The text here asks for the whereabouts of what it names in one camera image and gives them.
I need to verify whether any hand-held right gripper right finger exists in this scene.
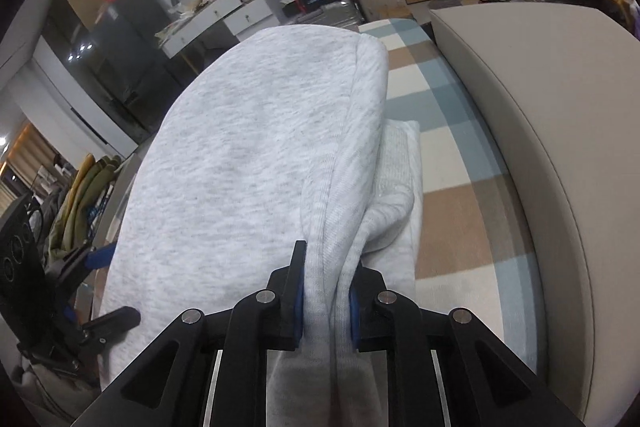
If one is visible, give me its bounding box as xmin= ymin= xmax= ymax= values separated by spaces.
xmin=348 ymin=264 xmax=586 ymax=427

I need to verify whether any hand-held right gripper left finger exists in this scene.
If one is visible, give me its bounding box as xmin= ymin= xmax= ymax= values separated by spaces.
xmin=70 ymin=240 xmax=307 ymax=427

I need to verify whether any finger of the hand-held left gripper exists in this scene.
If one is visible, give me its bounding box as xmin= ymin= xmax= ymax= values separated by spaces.
xmin=47 ymin=243 xmax=117 ymax=290
xmin=82 ymin=306 xmax=142 ymax=345

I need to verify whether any light grey sweatshirt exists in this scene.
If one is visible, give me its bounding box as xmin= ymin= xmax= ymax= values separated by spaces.
xmin=97 ymin=26 xmax=416 ymax=427

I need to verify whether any olive green jacket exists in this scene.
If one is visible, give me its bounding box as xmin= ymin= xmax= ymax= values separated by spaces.
xmin=50 ymin=154 xmax=123 ymax=258

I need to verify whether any yellow garment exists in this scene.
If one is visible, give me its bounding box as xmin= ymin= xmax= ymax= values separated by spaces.
xmin=75 ymin=154 xmax=97 ymax=202

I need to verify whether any beige curtain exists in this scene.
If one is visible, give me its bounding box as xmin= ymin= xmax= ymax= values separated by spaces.
xmin=0 ymin=122 xmax=61 ymax=208

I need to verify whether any folded white knit garment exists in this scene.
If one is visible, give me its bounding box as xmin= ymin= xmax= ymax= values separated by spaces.
xmin=372 ymin=121 xmax=423 ymax=293

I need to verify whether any black refrigerator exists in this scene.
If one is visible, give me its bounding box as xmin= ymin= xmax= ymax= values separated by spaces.
xmin=42 ymin=0 xmax=173 ymax=128

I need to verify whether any white desk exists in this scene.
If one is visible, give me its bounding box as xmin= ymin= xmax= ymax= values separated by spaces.
xmin=160 ymin=0 xmax=273 ymax=60

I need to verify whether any pile of desk papers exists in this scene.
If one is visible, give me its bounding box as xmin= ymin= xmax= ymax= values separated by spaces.
xmin=155 ymin=0 xmax=226 ymax=38

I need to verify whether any white drawer unit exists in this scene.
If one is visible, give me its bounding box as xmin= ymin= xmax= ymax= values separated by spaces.
xmin=222 ymin=2 xmax=277 ymax=42

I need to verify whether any beige sofa cushion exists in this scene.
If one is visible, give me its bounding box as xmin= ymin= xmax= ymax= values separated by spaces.
xmin=429 ymin=2 xmax=640 ymax=427

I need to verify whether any silver suitcase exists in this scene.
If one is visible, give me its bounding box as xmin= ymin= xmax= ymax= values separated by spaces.
xmin=320 ymin=0 xmax=366 ymax=32

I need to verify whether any brown cardboard box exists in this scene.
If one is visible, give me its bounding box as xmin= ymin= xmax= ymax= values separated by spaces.
xmin=372 ymin=4 xmax=416 ymax=22

